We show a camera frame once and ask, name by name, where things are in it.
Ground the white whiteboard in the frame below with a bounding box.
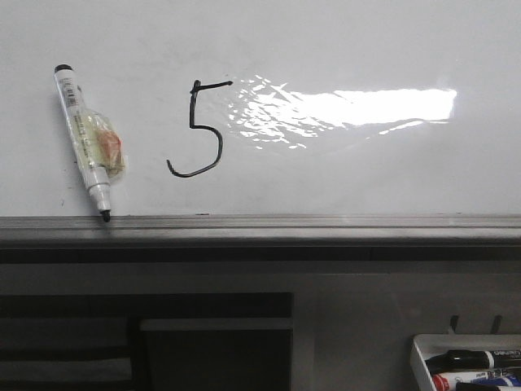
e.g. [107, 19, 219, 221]
[1, 1, 520, 216]

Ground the grey aluminium whiteboard frame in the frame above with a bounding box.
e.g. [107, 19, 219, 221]
[1, 214, 520, 249]

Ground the right black tray hook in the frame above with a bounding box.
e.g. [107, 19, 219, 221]
[489, 314, 502, 335]

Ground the white marker tray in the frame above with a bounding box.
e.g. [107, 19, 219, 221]
[410, 334, 520, 391]

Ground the black marker in tray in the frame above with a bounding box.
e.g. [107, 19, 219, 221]
[426, 349, 520, 374]

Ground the blue marker in tray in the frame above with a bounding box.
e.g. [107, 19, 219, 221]
[455, 376, 520, 391]

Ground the white black-tipped whiteboard marker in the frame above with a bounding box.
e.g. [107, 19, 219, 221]
[54, 64, 125, 222]

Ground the left black tray hook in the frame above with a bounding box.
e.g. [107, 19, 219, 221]
[447, 314, 459, 335]

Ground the red marker in tray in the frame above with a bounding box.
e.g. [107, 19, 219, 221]
[431, 368, 521, 391]

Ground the black tray hook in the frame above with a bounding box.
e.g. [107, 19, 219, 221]
[489, 314, 502, 335]
[447, 314, 459, 335]

